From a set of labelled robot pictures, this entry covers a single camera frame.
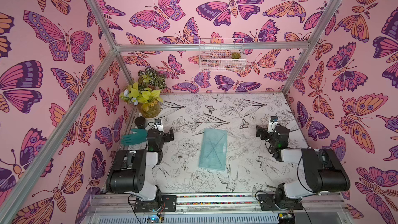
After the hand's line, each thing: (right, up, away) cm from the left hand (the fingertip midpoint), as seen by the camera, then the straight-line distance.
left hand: (165, 126), depth 95 cm
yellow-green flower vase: (-10, +20, -4) cm, 23 cm away
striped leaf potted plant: (-9, +30, +2) cm, 31 cm away
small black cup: (-19, +2, +10) cm, 22 cm away
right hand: (+62, +1, -1) cm, 62 cm away
